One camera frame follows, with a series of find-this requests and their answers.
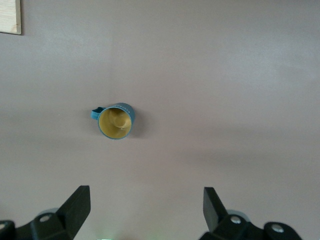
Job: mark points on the teal cup yellow inside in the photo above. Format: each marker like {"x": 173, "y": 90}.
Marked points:
{"x": 112, "y": 125}

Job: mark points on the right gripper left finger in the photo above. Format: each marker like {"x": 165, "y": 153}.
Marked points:
{"x": 72, "y": 215}

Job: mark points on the brown table cover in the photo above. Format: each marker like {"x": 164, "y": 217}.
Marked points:
{"x": 200, "y": 75}

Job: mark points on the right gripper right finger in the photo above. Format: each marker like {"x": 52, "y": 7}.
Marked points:
{"x": 217, "y": 225}

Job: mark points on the bamboo cutting board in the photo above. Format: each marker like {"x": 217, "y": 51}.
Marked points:
{"x": 10, "y": 15}

